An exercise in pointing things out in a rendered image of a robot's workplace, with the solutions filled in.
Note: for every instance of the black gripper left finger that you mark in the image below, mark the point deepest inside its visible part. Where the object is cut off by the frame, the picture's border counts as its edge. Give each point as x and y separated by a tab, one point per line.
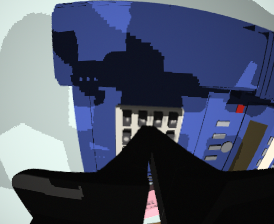
116	194

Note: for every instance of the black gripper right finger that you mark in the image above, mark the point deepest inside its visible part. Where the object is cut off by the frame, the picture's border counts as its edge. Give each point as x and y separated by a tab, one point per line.
190	191

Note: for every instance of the grey phone keypad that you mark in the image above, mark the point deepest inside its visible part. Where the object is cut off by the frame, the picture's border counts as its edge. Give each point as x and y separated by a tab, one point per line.
129	118

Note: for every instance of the pink sticky note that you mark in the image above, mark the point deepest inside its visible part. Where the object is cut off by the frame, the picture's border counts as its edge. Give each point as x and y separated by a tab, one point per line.
152	209

